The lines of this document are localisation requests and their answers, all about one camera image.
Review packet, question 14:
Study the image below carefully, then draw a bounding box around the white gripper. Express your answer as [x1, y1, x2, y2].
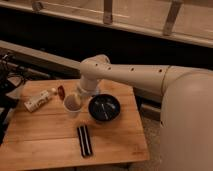
[71, 77, 100, 106]

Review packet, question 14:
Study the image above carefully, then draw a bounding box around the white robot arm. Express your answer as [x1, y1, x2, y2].
[77, 55, 213, 171]

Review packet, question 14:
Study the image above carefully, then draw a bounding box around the black ceramic bowl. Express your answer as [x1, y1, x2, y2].
[88, 94, 121, 122]

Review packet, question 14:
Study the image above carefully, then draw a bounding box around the dark red small object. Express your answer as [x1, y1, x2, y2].
[57, 85, 65, 101]

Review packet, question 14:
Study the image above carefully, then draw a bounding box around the black striped rectangular block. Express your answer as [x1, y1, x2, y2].
[77, 125, 93, 158]

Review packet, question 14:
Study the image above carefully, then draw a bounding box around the wooden table board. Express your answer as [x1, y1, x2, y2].
[0, 81, 149, 170]

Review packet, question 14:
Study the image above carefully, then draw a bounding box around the white tube package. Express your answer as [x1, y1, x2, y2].
[24, 90, 51, 112]

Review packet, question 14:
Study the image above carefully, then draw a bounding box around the black cables and equipment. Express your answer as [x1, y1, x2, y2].
[0, 51, 28, 144]

